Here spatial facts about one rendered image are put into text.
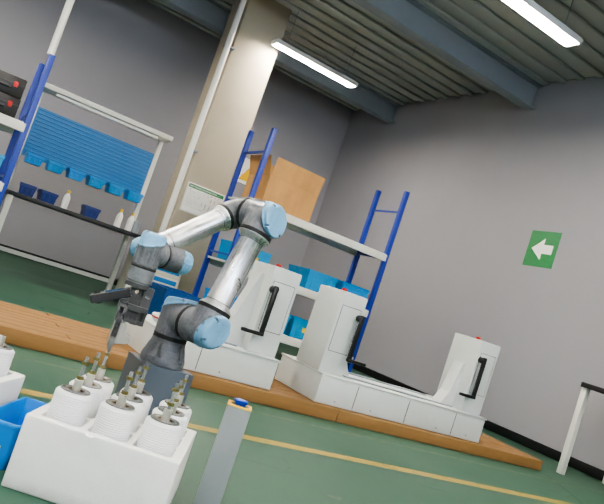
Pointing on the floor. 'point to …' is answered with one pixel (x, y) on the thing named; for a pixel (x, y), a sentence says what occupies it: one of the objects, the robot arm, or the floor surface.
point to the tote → (166, 296)
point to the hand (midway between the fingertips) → (107, 346)
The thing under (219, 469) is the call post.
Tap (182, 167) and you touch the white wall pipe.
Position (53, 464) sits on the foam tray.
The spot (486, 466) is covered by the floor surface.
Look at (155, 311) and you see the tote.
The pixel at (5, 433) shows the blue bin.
